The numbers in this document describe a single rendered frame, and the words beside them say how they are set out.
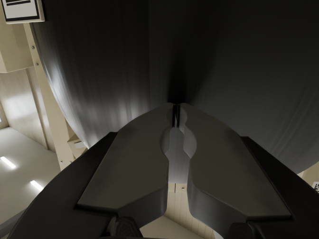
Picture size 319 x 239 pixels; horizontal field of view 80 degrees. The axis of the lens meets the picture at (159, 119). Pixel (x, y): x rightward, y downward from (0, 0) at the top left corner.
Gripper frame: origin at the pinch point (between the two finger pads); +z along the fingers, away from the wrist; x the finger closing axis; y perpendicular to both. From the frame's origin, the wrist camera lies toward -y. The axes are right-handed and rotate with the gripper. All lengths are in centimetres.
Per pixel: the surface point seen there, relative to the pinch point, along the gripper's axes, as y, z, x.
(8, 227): 556, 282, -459
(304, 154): 5.2, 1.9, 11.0
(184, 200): 473, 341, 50
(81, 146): 49, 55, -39
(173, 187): 57, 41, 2
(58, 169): 605, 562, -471
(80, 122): 2.9, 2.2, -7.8
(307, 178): 25.0, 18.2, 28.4
